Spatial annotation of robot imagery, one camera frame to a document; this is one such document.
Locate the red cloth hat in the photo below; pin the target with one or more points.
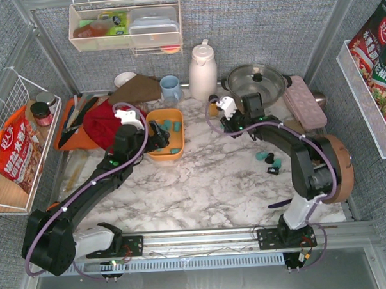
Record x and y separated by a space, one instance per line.
101 124

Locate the white thermos jug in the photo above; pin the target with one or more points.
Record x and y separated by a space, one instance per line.
203 72

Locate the amber liquid bottle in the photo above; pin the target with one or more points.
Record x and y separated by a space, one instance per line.
93 29

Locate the brown cork mat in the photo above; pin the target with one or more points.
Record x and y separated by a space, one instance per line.
296 126

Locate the purple handle utensil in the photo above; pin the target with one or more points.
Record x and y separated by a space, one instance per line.
280 204

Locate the cream wall shelf basket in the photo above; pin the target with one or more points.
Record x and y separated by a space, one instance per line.
84 13

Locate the white small bowl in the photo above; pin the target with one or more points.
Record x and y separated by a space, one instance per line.
123 78

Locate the light blue mug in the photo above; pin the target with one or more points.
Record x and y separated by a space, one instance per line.
171 89

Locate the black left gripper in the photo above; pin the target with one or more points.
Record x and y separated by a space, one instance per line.
157 137

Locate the pink egg tray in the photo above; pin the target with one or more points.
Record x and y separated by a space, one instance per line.
302 103

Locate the orange storage basket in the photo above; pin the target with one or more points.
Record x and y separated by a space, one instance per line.
176 138

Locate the silver lid glass jar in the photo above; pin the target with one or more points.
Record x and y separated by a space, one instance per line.
48 98

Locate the dark lid glass jar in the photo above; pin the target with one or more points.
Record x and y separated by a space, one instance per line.
41 113

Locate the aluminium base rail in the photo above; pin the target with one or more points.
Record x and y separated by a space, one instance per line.
184 251

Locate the brown olive cloth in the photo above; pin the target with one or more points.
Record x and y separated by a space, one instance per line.
139 89

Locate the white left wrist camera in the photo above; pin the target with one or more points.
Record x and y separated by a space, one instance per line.
130 117

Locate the round wooden board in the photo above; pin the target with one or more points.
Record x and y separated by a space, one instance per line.
346 184

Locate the orange juice bottle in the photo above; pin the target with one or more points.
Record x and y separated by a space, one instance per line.
213 110

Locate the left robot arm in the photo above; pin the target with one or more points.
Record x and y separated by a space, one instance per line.
51 243

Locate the stainless steel pot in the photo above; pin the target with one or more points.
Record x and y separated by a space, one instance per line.
260 79

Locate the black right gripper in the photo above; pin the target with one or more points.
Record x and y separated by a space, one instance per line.
230 123

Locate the black blade kitchen knife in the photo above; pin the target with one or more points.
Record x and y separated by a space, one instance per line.
90 103

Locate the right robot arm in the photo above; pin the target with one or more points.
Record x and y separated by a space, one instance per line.
316 174

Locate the clear plastic food containers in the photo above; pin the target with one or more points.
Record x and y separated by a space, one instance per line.
151 27

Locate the cream handle knife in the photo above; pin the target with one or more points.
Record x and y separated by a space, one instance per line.
78 104

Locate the orange plastic tray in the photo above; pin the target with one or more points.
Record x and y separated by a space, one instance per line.
79 140

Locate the silver metal cup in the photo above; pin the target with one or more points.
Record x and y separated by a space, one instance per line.
320 99

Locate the clear small glass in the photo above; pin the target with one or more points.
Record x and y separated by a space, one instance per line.
170 103

